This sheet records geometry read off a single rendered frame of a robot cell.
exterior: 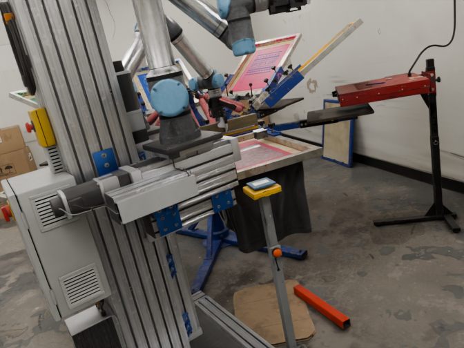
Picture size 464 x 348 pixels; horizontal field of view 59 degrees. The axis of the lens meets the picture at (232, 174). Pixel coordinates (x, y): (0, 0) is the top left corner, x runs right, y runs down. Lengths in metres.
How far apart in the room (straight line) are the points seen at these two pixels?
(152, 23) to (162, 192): 0.51
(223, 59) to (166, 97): 5.53
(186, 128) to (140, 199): 0.32
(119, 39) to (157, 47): 5.22
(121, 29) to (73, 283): 5.28
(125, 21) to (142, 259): 5.19
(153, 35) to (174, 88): 0.17
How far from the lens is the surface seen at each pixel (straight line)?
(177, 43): 2.12
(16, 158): 6.14
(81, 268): 1.56
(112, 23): 6.53
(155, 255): 1.69
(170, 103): 1.29
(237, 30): 1.33
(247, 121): 2.48
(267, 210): 1.78
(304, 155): 2.02
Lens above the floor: 1.52
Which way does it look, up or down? 16 degrees down
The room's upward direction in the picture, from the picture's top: 12 degrees counter-clockwise
